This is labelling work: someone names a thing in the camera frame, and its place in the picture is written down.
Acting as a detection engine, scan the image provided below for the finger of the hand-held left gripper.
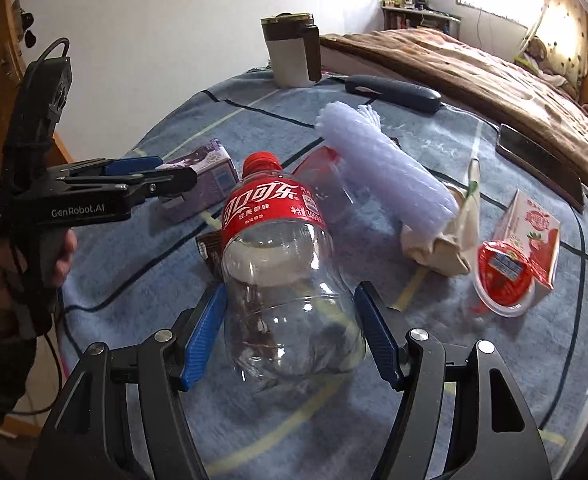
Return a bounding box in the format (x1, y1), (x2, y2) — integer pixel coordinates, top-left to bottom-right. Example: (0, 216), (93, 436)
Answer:
(69, 166), (198, 211)
(66, 156), (165, 181)

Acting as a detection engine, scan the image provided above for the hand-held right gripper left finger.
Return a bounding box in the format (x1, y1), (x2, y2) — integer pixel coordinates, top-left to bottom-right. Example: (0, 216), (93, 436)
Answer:
(26, 282), (229, 480)

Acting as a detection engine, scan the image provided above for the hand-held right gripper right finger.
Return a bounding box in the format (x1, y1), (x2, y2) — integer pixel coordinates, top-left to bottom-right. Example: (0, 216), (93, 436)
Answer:
(355, 281), (554, 480)

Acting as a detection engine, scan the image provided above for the purple cardboard box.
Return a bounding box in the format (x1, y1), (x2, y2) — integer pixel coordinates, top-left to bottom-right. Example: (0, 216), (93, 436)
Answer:
(155, 137), (239, 223)

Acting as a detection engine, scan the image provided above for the red cola can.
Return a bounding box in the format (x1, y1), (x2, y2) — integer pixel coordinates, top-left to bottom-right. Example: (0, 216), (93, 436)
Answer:
(220, 151), (367, 386)

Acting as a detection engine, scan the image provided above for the beige paper bag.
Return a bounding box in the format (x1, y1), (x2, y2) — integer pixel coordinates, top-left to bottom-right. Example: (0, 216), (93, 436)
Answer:
(401, 157), (482, 276)

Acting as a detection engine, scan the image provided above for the red lidded jelly cup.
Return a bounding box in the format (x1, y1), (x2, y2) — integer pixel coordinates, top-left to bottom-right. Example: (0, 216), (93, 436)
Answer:
(472, 240), (538, 317)

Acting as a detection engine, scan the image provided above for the pink strawberry milk carton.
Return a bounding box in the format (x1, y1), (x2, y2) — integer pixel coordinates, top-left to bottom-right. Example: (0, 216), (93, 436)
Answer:
(488, 189), (560, 291)

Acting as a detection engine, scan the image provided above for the brown snack wrapper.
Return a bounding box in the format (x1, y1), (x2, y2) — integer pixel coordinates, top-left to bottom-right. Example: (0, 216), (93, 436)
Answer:
(195, 232), (229, 281)

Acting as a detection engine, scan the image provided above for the white mug with brown lid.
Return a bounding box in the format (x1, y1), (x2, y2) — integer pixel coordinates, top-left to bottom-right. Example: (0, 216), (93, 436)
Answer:
(260, 12), (322, 88)

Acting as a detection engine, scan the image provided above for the smartphone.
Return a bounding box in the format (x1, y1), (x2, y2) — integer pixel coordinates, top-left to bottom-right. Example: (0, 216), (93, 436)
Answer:
(496, 123), (585, 212)

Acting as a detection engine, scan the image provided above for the bed with brown blanket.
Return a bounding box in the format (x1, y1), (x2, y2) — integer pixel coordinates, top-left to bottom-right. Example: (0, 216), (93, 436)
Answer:
(320, 30), (588, 211)

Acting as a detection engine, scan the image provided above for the brown stuffed toy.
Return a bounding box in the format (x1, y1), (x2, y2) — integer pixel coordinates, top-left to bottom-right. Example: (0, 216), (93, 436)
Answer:
(516, 35), (549, 68)

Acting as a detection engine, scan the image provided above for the patterned curtain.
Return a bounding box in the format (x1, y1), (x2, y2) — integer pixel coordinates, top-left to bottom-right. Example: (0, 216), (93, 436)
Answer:
(526, 0), (588, 106)

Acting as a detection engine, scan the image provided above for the black cable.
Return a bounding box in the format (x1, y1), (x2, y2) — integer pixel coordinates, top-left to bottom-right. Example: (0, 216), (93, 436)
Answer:
(4, 305), (67, 417)

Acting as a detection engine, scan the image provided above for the cluttered wall shelf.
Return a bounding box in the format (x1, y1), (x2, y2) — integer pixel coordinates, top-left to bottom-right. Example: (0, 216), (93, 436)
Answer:
(381, 2), (462, 38)

